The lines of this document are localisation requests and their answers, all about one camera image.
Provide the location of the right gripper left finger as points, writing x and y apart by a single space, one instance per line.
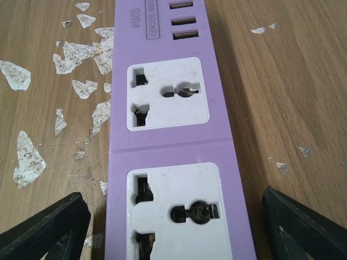
57 232

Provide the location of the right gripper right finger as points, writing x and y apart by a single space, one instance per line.
295 231

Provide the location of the purple power strip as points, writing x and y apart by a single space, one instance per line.
174 185

